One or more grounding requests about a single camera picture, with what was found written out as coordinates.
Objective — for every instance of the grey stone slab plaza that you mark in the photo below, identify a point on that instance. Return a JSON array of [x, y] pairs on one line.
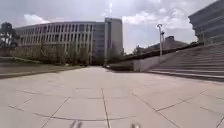
[[100, 90]]

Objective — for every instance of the large grey windowed building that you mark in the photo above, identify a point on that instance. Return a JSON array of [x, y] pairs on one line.
[[73, 35]]

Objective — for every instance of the lamp pole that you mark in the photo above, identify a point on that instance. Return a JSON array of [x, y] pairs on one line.
[[160, 40]]

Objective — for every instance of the row of trees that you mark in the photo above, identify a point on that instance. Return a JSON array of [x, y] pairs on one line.
[[56, 55]]

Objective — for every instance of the low building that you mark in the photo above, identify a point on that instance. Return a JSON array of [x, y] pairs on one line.
[[171, 43]]

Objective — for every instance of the robot's own part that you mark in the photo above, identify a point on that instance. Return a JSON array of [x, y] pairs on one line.
[[76, 125], [136, 125]]

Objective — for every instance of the low raised stone bed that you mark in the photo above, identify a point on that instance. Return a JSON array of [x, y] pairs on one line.
[[30, 68]]

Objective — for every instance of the wide stone stairs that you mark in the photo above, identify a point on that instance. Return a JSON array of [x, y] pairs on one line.
[[196, 65]]

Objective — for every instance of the grey banded block building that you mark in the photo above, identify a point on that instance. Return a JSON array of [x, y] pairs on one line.
[[208, 23]]

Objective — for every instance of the dark tree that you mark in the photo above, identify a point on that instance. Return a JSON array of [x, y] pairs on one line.
[[6, 35]]

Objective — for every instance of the low concrete wall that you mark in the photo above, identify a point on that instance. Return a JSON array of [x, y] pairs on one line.
[[133, 63]]

